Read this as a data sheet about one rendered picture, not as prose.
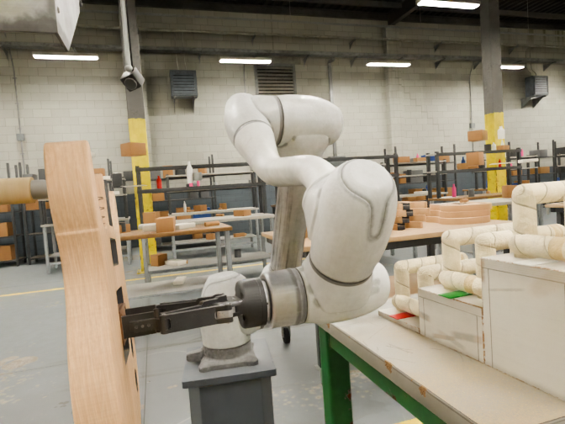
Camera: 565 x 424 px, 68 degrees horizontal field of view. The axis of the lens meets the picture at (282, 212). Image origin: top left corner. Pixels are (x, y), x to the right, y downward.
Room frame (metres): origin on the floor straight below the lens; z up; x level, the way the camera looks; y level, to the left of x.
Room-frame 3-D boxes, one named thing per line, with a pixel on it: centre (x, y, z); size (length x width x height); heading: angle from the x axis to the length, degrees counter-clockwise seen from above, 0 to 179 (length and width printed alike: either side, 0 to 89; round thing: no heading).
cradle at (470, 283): (0.74, -0.31, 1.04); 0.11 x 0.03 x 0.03; 21
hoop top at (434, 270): (0.88, -0.36, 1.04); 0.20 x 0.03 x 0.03; 110
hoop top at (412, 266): (0.96, -0.34, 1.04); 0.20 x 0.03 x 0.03; 110
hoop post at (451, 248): (0.78, -0.31, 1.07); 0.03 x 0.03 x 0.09
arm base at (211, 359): (1.33, 0.23, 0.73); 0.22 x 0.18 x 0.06; 99
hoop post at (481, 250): (0.71, -0.34, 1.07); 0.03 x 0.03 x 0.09
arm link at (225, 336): (1.34, 0.20, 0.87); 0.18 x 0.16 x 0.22; 111
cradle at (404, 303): (0.89, -0.26, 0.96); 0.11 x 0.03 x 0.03; 21
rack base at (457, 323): (0.77, -0.40, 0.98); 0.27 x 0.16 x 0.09; 111
